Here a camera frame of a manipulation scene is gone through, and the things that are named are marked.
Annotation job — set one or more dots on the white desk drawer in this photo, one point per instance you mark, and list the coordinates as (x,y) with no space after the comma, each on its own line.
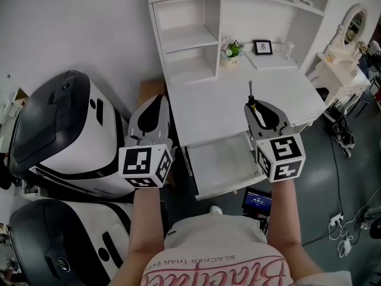
(220,162)

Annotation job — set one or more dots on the yellow black screwdriver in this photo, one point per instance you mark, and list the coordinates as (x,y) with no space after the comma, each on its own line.
(252,99)

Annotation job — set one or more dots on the black picture frame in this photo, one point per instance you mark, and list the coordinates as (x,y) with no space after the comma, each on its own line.
(263,47)

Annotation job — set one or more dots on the white desk with shelves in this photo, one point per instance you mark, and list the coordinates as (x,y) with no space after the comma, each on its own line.
(208,100)

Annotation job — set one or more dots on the white and black robot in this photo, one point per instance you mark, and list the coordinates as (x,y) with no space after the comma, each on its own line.
(65,243)
(68,130)

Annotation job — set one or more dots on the person's white printed shirt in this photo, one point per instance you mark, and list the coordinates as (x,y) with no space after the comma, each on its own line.
(220,255)

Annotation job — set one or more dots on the person's white shoe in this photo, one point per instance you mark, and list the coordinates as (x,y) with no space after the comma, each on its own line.
(216,210)

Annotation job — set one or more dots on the white vanity table with mirror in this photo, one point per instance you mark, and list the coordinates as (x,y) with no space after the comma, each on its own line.
(342,67)

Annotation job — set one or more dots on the small black screen device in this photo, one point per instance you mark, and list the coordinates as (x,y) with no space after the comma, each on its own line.
(257,201)

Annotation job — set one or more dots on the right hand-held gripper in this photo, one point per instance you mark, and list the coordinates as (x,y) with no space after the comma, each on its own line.
(282,156)

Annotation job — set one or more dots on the person's left forearm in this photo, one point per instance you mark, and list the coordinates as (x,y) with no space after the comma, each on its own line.
(146,228)

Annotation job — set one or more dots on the white power strip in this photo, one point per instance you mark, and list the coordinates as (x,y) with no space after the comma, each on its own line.
(336,218)

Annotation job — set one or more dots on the person's right forearm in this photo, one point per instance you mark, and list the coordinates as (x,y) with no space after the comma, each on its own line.
(282,219)

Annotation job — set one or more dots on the white charger adapter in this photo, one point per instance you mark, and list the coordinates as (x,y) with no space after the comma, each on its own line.
(345,246)

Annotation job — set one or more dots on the potted flowers in white pot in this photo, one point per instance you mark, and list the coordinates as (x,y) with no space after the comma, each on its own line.
(231,52)

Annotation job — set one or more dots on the brown cardboard box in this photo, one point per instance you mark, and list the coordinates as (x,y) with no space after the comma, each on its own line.
(150,91)

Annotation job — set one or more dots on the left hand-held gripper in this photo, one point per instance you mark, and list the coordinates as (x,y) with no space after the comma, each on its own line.
(138,162)

